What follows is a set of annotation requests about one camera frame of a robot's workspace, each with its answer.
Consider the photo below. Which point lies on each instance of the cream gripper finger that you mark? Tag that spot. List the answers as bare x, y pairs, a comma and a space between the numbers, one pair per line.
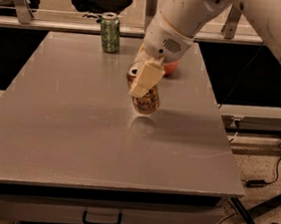
147, 76
140, 57

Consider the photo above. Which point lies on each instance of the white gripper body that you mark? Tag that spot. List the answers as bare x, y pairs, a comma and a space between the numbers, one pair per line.
165, 43

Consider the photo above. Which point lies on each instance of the orange LaCroix can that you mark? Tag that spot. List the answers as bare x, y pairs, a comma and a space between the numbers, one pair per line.
150, 102

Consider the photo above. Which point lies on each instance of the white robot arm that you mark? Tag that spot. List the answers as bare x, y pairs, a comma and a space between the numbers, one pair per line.
174, 26

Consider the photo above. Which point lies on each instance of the green soda can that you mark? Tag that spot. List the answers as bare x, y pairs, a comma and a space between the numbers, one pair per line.
110, 32

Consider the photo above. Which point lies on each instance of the red apple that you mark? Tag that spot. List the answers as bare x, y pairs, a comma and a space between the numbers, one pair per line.
169, 68

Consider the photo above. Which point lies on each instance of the grey drawer cabinet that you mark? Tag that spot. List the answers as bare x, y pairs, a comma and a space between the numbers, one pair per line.
46, 210

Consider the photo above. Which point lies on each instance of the black power adapter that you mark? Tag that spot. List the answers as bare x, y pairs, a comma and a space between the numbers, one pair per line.
256, 183

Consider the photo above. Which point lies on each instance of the middle metal rail bracket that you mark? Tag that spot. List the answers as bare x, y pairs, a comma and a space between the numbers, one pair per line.
150, 10

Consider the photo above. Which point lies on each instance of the right metal rail bracket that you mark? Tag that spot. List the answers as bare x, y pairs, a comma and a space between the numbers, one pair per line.
229, 29

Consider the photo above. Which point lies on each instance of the black drawer handle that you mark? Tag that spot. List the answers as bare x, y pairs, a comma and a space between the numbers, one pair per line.
101, 218

